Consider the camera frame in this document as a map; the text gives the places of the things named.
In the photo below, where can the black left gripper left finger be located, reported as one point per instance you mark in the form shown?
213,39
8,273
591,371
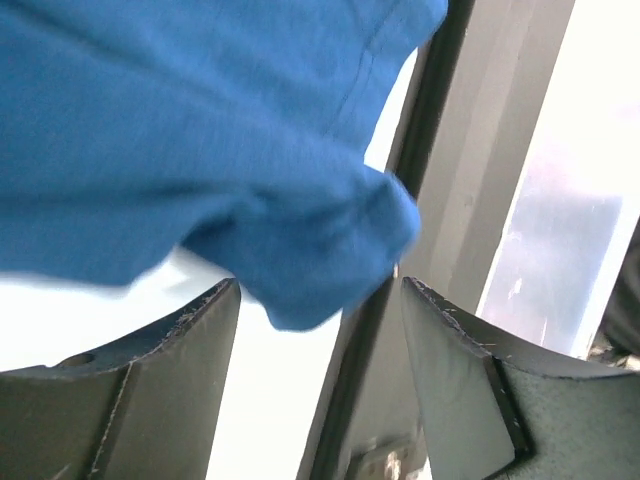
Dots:
144,406

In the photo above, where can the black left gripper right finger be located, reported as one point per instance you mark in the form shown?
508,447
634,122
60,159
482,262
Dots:
495,406

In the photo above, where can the navy blue printed t-shirt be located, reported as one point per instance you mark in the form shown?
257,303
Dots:
235,130

